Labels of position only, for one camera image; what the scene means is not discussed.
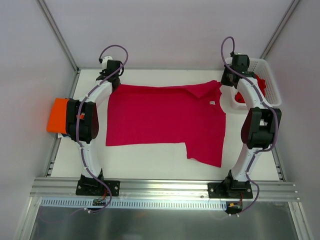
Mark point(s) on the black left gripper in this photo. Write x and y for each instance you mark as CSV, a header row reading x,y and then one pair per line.
x,y
104,77

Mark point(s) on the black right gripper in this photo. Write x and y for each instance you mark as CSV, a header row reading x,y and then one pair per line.
x,y
227,79

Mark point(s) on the magenta t shirt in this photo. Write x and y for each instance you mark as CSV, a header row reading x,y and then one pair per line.
x,y
189,114

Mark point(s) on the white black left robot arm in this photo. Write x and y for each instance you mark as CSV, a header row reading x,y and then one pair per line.
x,y
82,126

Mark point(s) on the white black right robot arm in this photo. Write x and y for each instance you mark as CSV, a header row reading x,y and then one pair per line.
x,y
259,131

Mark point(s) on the white plastic basket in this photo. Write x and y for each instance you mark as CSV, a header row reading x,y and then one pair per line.
x,y
261,68

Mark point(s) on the red t shirt in basket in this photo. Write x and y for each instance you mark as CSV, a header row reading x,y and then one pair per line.
x,y
251,92

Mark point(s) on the folded orange t shirt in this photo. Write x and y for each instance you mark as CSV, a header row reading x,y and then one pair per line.
x,y
58,116

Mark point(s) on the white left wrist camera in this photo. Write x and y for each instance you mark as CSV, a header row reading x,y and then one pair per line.
x,y
104,60

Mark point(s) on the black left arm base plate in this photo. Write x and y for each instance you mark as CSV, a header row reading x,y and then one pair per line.
x,y
91,187

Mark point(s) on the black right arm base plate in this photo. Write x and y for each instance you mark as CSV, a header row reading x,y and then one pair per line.
x,y
222,190

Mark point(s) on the aluminium mounting rail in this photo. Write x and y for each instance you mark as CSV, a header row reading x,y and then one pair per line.
x,y
154,189

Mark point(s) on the white slotted cable duct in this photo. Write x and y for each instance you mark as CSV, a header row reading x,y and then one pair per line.
x,y
154,204

